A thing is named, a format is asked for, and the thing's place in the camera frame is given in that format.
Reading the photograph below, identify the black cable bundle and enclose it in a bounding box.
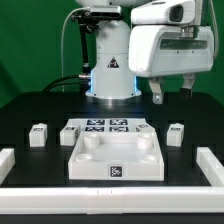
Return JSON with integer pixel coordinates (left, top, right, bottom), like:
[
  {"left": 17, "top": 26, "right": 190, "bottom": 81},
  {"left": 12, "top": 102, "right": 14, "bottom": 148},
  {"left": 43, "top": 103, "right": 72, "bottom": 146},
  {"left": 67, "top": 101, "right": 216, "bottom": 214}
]
[{"left": 41, "top": 74, "right": 92, "bottom": 93}]

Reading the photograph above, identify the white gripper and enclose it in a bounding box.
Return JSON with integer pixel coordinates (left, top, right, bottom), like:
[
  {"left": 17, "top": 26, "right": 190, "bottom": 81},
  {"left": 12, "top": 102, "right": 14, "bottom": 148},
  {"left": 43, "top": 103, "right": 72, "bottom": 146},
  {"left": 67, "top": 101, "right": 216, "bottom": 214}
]
[{"left": 129, "top": 25, "right": 214, "bottom": 104}]

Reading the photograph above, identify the white fence wall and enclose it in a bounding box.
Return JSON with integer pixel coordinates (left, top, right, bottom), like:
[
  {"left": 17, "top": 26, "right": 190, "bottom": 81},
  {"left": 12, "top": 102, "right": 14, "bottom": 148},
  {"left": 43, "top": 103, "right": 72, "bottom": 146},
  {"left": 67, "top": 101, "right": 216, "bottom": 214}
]
[
  {"left": 196, "top": 147, "right": 224, "bottom": 187},
  {"left": 0, "top": 187, "right": 224, "bottom": 214},
  {"left": 0, "top": 148, "right": 15, "bottom": 185}
]

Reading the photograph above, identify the white left fence wall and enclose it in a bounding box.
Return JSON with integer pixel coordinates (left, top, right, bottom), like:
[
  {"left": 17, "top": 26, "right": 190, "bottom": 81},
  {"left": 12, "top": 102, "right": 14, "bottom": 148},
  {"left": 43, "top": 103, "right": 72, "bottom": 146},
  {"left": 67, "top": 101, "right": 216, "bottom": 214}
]
[{"left": 0, "top": 148, "right": 15, "bottom": 185}]

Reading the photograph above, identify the white marker sheet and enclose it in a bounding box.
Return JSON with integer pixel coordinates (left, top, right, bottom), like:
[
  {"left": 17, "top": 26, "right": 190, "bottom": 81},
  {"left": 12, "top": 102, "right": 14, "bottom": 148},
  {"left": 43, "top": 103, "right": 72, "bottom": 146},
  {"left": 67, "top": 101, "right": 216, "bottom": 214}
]
[{"left": 65, "top": 118, "right": 148, "bottom": 132}]

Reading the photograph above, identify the grey cable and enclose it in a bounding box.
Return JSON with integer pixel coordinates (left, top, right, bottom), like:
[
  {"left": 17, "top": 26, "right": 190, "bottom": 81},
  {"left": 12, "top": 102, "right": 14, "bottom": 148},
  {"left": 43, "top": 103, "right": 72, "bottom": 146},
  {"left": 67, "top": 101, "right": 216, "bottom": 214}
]
[{"left": 60, "top": 6, "right": 92, "bottom": 94}]

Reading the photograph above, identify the black camera stand pole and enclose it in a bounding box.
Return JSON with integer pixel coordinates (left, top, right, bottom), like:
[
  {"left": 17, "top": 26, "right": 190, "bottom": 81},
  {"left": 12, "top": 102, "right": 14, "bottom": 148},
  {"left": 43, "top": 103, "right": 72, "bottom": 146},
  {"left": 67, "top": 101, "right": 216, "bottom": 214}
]
[{"left": 79, "top": 21, "right": 93, "bottom": 72}]

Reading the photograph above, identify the white front fence wall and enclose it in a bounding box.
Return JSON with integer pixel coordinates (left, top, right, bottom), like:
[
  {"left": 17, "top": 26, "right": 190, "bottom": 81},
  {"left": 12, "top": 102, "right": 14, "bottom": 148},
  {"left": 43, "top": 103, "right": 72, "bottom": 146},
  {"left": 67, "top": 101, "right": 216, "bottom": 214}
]
[{"left": 0, "top": 187, "right": 224, "bottom": 214}]

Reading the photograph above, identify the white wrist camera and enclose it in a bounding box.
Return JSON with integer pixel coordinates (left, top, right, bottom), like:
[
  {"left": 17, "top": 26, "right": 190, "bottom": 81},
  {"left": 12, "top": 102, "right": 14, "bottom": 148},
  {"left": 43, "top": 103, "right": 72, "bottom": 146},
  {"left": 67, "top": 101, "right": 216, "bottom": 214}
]
[{"left": 131, "top": 0, "right": 196, "bottom": 25}]

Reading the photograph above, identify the white square tabletop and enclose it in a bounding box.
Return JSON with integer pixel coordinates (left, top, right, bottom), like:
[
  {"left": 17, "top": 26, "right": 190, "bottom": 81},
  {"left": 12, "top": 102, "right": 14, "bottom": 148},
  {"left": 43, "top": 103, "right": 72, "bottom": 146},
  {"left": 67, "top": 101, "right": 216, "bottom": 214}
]
[{"left": 68, "top": 132, "right": 164, "bottom": 181}]

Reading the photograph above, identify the white right fence wall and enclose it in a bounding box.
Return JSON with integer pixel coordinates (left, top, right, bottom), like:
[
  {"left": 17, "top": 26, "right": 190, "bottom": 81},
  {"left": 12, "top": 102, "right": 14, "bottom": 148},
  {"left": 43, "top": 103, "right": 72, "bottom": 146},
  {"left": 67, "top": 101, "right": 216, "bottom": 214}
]
[{"left": 196, "top": 147, "right": 224, "bottom": 187}]

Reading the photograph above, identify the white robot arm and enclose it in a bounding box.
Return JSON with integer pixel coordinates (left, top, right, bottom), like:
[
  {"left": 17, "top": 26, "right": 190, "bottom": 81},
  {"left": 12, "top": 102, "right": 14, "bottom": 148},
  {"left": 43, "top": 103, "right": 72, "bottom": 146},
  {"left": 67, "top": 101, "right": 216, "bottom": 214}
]
[{"left": 75, "top": 0, "right": 215, "bottom": 104}]

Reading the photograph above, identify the black camera on stand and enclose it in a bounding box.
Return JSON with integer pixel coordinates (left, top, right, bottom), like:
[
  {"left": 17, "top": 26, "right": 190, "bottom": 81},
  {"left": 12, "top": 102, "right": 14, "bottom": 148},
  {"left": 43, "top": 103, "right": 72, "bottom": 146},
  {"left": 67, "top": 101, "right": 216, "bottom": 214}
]
[{"left": 71, "top": 6, "right": 122, "bottom": 21}]

